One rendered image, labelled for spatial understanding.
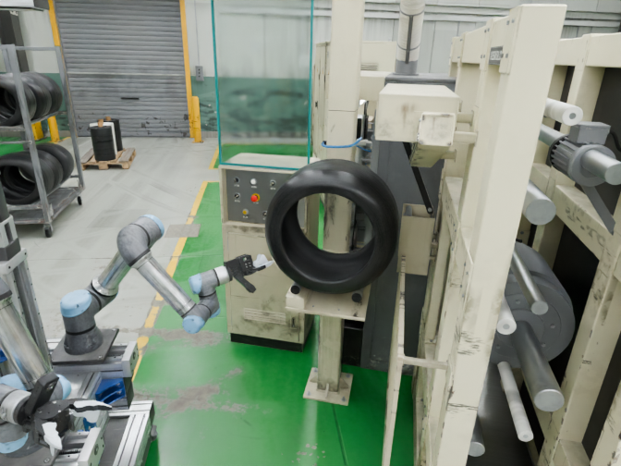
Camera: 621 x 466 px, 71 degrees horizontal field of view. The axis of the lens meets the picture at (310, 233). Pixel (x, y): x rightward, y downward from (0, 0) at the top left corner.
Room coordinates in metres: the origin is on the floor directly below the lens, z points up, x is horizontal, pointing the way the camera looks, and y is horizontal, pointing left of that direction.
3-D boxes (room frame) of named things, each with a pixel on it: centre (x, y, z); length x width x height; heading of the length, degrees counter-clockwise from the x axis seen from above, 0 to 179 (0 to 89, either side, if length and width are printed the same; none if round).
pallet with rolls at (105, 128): (7.78, 3.71, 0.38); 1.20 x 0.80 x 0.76; 15
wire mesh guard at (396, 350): (1.58, -0.39, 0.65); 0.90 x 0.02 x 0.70; 169
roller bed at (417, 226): (2.01, -0.52, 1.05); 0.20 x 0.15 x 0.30; 169
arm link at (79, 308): (1.54, 0.95, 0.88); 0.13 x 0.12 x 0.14; 170
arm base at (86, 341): (1.53, 0.96, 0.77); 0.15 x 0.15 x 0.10
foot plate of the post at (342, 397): (2.12, -0.14, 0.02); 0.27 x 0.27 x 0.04; 79
